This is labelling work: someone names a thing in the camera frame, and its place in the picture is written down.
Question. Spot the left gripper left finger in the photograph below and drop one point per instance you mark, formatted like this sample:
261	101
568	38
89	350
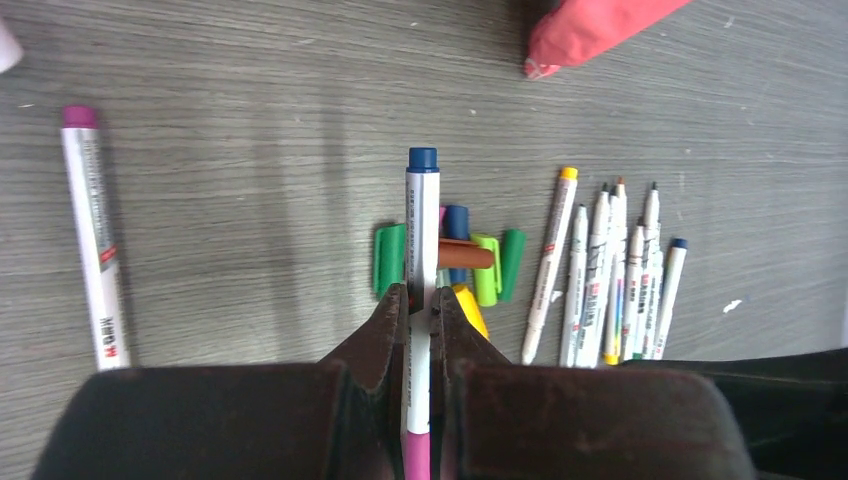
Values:
333	419

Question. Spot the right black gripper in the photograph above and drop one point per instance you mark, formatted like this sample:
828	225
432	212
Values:
791	410

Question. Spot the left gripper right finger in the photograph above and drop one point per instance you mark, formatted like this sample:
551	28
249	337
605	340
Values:
506	421

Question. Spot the yellow pen cap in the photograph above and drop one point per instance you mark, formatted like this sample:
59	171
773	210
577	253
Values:
471	309

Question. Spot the lime pen cap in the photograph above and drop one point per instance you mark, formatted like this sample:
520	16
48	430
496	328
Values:
488	281

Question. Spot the brown pen cap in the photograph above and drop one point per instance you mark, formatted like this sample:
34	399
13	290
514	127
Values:
462	254

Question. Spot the green pen cap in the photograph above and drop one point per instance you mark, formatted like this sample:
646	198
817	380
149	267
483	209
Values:
511	254
388	258

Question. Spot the black capped blue marker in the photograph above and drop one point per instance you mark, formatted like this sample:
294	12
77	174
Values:
673	272

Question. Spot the lime capped marker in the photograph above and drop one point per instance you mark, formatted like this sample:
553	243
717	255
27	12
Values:
575	288

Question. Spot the blue pen cap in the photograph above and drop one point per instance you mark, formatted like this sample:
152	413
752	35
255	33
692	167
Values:
456	226

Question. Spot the brown capped marker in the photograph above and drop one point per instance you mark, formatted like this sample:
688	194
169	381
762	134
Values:
634	268

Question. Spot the purple pen cap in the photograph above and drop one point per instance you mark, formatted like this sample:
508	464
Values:
442	212

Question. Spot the purple capped marker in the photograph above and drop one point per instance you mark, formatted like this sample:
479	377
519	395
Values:
650	224
422	244

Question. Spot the yellow capped marker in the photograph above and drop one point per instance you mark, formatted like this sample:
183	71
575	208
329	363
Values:
97	245
552	250

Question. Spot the clear pen cap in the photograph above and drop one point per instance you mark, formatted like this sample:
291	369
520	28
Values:
443	278

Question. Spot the green capped marker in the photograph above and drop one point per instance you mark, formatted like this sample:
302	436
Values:
595	267

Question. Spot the clear capped green pen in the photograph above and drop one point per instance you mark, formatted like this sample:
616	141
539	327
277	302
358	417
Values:
652	317

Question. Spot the pink patterned jacket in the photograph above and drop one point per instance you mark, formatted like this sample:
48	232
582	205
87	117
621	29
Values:
576	31

